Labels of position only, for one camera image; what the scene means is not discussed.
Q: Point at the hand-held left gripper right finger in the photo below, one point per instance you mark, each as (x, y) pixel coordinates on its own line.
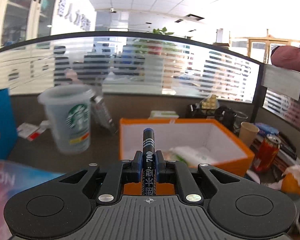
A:
(158, 166)

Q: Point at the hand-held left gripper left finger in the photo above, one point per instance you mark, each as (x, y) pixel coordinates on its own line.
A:
(139, 165)

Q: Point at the black marker pen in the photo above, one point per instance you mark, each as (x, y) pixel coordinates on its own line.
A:
(148, 152)

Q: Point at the white and green tissue packet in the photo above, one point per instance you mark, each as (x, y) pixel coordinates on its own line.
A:
(192, 155)

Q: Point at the orange cardboard box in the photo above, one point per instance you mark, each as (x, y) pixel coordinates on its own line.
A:
(230, 165)

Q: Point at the white and green box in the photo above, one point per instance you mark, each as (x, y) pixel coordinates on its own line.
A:
(163, 114)

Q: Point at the clear plastic bottle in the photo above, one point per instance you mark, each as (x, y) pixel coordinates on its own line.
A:
(103, 115)

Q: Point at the yellow building block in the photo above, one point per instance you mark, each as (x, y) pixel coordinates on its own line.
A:
(208, 102)

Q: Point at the clear plastic cup green logo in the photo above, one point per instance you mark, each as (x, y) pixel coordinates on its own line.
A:
(70, 120)

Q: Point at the beige paper cup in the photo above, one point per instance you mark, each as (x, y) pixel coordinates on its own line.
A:
(248, 135)

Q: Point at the striped frosted glass partition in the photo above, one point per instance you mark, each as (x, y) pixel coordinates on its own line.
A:
(115, 65)

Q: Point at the red drink can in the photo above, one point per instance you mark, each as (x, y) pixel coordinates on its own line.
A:
(266, 153)

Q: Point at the red and white card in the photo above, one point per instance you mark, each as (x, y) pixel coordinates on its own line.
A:
(31, 130)

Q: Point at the blue snack packet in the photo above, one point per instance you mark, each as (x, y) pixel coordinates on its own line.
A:
(267, 128)

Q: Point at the green potted plant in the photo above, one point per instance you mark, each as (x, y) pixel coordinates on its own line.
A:
(156, 42)

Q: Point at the colourful magazine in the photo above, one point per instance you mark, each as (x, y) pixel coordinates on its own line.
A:
(5, 180)

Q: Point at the crumpled white tissue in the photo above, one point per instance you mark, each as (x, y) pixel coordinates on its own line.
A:
(298, 172)

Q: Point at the striped glass side partition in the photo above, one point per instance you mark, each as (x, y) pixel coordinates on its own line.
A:
(285, 100)

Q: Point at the blue paper bag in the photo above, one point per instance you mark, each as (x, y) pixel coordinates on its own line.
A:
(1, 125)

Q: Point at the white glass-door cabinet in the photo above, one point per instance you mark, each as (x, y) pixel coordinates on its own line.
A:
(20, 12)

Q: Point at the ceiling security camera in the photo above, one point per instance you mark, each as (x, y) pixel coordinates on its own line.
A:
(112, 10)

